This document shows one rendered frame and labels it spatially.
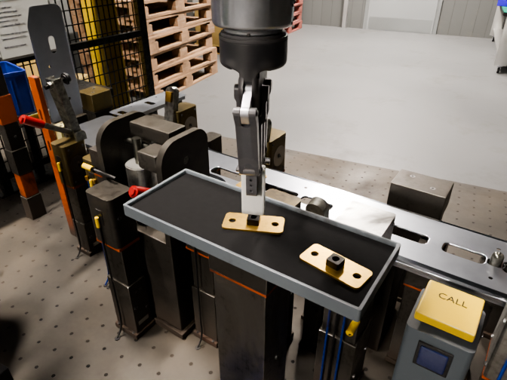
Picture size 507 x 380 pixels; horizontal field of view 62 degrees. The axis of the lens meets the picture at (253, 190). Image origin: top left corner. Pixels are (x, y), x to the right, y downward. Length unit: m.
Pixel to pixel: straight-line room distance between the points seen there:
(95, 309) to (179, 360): 0.28
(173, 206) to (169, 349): 0.48
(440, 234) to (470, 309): 0.41
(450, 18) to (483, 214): 7.40
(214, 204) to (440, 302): 0.33
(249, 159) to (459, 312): 0.28
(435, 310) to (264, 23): 0.35
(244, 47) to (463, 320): 0.36
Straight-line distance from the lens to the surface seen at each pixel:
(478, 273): 0.84
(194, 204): 0.64
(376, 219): 0.71
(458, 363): 0.52
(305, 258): 0.53
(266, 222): 0.59
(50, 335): 1.15
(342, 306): 0.48
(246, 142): 0.48
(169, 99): 1.32
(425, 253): 0.85
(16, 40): 1.72
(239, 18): 0.44
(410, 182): 1.01
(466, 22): 8.87
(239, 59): 0.46
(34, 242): 1.47
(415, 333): 0.51
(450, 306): 0.52
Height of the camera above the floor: 1.50
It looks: 31 degrees down
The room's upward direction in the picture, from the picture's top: straight up
